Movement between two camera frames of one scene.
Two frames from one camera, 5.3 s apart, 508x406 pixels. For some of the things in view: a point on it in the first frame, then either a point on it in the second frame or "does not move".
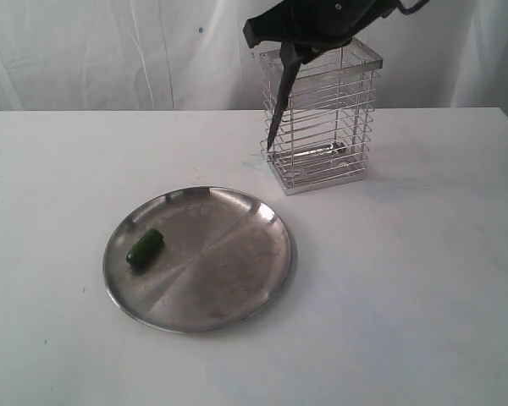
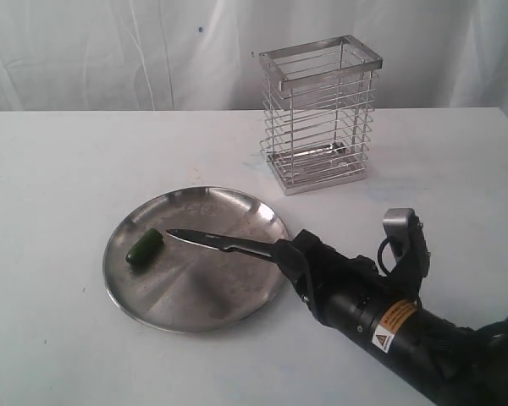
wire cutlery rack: x=323 y=133 does not move
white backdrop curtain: x=46 y=56 does not move
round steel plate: x=227 y=260 does not move
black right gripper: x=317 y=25 -> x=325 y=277
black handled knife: x=292 y=54 -> x=265 y=247
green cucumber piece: x=146 y=249 does not move
